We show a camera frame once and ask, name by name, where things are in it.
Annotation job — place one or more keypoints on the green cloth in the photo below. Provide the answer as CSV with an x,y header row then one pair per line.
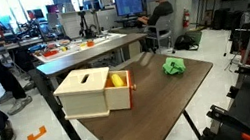
x,y
173,66

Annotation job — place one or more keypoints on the yellow cylinder toy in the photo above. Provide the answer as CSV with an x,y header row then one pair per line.
x,y
117,80

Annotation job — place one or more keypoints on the wooden drawer with red front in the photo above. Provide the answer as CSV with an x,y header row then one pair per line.
x,y
118,98

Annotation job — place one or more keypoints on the long grey table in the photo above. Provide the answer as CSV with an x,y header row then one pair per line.
x,y
88,53

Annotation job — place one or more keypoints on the orange bowl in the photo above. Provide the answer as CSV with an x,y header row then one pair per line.
x,y
90,43

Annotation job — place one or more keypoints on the dark brown folding table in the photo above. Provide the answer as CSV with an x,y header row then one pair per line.
x,y
151,109

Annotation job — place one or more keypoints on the wooden box with slot lid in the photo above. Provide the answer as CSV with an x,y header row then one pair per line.
x,y
82,100

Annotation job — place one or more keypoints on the white table with toys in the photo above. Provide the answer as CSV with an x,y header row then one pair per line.
x,y
73,52

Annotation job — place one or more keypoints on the black backpack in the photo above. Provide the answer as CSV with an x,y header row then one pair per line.
x,y
184,42

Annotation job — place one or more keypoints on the computer monitor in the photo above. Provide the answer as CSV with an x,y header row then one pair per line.
x,y
127,2

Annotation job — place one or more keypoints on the seated person in dark shirt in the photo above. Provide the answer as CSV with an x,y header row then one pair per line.
x,y
161,11

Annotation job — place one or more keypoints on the red tray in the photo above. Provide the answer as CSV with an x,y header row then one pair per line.
x,y
50,53

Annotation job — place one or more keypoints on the red fire extinguisher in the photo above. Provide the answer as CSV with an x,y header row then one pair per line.
x,y
186,20

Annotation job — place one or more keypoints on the black slanted metal pole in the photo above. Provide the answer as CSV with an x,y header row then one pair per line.
x,y
46,92

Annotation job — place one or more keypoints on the orange floor marker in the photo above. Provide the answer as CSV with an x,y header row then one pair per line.
x,y
36,135

